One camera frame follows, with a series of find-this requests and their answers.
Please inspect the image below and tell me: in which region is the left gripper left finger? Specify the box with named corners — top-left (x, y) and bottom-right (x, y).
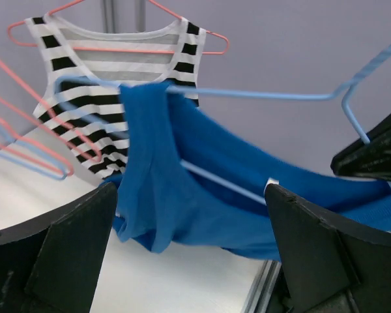
top-left (0, 183), bottom-right (117, 312)

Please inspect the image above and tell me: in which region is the pink hanger of black top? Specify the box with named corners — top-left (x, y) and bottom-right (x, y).
top-left (7, 1), bottom-right (230, 55)

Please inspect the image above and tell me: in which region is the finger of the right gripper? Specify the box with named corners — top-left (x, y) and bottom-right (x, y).
top-left (330, 114), bottom-right (391, 181)

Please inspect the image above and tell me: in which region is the light blue hanger of teal top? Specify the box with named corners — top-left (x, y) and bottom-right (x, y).
top-left (0, 118), bottom-right (72, 181)

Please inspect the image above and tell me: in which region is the royal blue tank top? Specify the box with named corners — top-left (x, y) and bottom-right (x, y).
top-left (109, 82), bottom-right (391, 260)

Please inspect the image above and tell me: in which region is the black white striped tank top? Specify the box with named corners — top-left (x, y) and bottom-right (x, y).
top-left (23, 14), bottom-right (208, 181)

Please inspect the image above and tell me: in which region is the pink hanger of red top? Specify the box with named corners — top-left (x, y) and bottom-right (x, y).
top-left (0, 59), bottom-right (102, 162)

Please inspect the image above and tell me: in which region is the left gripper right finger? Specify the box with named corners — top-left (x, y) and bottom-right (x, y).
top-left (265, 184), bottom-right (391, 312)

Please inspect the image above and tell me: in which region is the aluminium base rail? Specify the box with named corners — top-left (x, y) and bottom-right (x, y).
top-left (241, 260), bottom-right (282, 313)

